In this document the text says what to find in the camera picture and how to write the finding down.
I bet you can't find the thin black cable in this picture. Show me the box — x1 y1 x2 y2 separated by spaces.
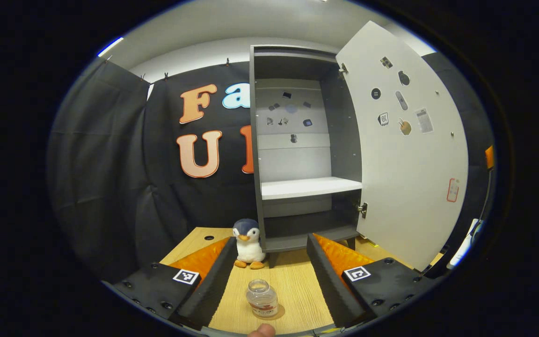
478 168 494 234

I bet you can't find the penguin plush toy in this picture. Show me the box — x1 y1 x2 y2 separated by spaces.
232 218 266 270

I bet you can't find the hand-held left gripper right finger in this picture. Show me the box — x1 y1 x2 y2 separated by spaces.
306 233 434 329

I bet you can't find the white panel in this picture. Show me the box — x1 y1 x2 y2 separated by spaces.
447 218 485 270

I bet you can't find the long ceiling light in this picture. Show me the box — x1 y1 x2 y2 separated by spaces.
97 37 124 58

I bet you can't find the round brown coaster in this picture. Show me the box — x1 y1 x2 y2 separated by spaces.
250 304 285 322

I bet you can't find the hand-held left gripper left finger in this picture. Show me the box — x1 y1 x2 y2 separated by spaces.
110 236 238 329

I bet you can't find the clear plastic bottle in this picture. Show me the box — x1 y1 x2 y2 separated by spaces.
246 279 279 319

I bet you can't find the black backdrop cloth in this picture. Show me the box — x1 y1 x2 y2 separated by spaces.
47 51 495 281

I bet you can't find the white cabinet door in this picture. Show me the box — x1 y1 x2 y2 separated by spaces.
335 20 470 272

